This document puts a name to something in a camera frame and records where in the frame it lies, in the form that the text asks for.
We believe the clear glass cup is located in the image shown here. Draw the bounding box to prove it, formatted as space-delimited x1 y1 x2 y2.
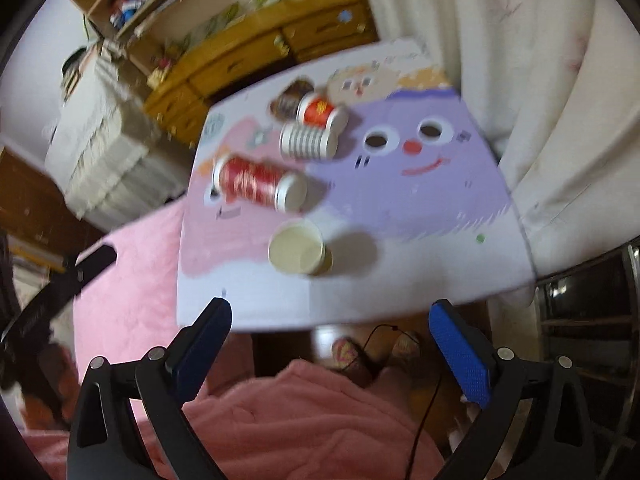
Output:
269 77 314 122

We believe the pink fleece bed blanket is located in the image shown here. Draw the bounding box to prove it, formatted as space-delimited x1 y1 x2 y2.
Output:
73 200 184 379

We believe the wooden drawer desk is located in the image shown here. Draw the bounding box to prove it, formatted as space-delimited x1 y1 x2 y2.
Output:
143 0 378 148

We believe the black cable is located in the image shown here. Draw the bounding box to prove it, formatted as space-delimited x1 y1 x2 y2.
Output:
344 323 446 480

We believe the cartoon monster table cover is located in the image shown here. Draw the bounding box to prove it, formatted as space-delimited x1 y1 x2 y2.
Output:
177 39 534 332

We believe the white frilled cloth cover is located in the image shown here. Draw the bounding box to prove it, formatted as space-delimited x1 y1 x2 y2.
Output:
44 56 193 232

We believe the grey checkered paper cup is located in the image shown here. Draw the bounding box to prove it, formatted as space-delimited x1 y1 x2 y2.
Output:
279 122 338 160

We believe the tall red patterned paper cup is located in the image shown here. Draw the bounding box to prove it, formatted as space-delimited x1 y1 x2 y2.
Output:
213 153 308 212

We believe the white floral curtain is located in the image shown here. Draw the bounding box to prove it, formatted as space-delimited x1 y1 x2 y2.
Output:
369 0 639 275

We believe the dark metal rack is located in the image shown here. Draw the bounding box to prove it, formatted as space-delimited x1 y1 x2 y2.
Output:
536 238 639 479

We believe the small red paper cup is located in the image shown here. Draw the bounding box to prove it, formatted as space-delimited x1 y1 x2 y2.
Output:
296 92 349 136

